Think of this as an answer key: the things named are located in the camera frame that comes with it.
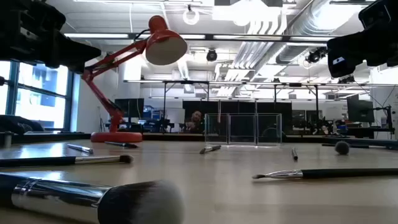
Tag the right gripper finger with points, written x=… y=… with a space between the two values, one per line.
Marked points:
x=345 y=53

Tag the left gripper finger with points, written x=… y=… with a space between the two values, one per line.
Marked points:
x=81 y=54

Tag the small silver-ferrule makeup brush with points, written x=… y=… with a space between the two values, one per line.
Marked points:
x=81 y=148

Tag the round-tipped black makeup brush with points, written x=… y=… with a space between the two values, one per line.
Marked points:
x=46 y=161

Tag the pointed-tip black makeup brush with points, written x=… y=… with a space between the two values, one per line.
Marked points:
x=342 y=173

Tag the large white-tipped makeup brush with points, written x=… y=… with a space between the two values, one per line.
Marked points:
x=62 y=193

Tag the short angled makeup brush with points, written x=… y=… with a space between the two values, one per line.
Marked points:
x=210 y=149

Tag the black ceiling spotlight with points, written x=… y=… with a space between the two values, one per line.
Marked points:
x=315 y=56

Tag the black computer monitor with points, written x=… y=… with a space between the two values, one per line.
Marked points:
x=360 y=109
x=129 y=107

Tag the black shelving unit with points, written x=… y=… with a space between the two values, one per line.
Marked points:
x=62 y=137

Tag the red desk lamp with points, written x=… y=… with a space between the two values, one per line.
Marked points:
x=116 y=137

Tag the black bag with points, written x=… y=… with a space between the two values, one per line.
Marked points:
x=18 y=124

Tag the person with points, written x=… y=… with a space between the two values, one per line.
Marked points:
x=196 y=119

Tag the clear acrylic brush organizer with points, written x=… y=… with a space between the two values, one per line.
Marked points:
x=228 y=130

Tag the grey cylindrical post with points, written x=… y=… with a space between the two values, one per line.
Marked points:
x=7 y=140

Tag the black ceiling dome camera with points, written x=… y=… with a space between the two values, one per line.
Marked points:
x=211 y=55

